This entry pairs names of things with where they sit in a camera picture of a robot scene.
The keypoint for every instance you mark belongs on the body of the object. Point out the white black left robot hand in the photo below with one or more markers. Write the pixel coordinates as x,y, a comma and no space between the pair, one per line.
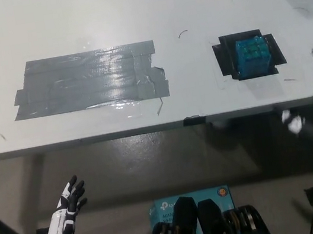
59,229

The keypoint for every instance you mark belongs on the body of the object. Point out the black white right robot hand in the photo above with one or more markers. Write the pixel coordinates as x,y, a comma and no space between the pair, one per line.
312,134

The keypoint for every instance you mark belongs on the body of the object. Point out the blue Rubik's cube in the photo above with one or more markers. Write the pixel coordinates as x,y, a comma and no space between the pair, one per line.
253,57

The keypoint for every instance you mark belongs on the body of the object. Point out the teal router cardboard box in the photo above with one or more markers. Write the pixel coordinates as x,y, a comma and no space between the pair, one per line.
164,210

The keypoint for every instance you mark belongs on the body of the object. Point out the black tape square mark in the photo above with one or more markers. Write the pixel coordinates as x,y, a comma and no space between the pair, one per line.
225,59

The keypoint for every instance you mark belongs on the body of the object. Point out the small black tape piece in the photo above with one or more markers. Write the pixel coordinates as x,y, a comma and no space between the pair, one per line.
194,120

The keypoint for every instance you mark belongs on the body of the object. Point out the grey duct tape patch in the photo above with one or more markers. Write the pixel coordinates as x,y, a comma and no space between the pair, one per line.
87,80

